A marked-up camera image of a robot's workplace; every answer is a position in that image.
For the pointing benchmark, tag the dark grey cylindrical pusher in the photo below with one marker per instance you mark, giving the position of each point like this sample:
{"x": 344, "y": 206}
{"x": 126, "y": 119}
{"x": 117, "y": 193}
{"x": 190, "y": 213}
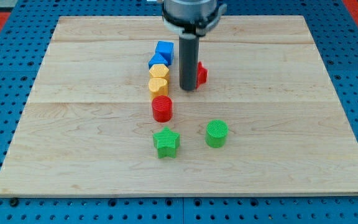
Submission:
{"x": 188, "y": 63}

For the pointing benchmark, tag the red star block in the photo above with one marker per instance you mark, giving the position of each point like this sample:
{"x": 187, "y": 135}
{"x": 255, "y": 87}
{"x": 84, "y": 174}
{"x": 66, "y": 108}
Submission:
{"x": 202, "y": 74}

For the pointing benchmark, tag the green star block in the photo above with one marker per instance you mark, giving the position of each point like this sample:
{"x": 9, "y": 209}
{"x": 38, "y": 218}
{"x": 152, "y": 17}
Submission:
{"x": 166, "y": 143}

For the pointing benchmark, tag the light wooden board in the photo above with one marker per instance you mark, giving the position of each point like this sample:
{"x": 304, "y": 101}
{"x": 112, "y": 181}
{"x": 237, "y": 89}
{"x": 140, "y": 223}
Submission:
{"x": 267, "y": 123}

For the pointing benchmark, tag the blue cube block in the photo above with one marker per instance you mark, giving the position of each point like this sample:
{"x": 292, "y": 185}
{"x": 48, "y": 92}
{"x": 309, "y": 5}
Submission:
{"x": 166, "y": 50}

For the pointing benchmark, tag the blue triangle block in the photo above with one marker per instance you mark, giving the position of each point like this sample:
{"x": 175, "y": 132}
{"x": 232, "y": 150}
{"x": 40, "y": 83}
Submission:
{"x": 157, "y": 58}

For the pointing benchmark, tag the yellow hexagon block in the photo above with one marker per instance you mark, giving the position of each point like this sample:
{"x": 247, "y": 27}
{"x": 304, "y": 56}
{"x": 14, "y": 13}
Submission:
{"x": 159, "y": 71}

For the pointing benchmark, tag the yellow heart block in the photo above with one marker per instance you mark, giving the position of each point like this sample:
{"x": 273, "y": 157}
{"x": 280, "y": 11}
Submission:
{"x": 157, "y": 87}

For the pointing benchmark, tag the red cylinder block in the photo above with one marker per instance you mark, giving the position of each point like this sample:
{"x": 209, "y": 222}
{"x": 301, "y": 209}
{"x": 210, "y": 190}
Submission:
{"x": 162, "y": 108}

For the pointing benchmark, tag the green cylinder block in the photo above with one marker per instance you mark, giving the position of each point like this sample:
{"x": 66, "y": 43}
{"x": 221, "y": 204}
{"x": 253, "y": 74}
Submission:
{"x": 216, "y": 133}

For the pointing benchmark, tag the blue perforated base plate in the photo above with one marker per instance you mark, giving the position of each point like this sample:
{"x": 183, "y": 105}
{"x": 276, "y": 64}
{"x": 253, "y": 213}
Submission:
{"x": 23, "y": 43}

